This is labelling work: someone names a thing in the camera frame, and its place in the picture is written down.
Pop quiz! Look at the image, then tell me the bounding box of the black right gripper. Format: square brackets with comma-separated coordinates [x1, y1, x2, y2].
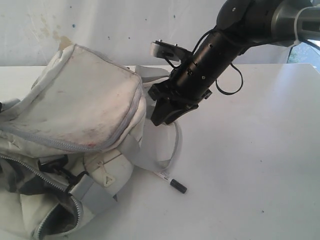
[150, 32, 234, 126]

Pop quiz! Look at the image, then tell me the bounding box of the white marker with black cap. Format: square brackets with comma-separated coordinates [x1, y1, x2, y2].
[153, 171, 188, 194]

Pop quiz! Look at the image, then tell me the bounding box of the white fabric duffel bag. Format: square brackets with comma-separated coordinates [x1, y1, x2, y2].
[0, 44, 182, 240]

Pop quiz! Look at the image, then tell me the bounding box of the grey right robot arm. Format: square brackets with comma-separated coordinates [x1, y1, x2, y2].
[148, 0, 320, 126]

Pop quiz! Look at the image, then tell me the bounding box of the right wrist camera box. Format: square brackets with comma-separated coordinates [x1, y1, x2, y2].
[150, 40, 192, 62]

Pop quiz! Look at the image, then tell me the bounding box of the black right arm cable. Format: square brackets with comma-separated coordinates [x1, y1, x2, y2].
[215, 62, 244, 96]

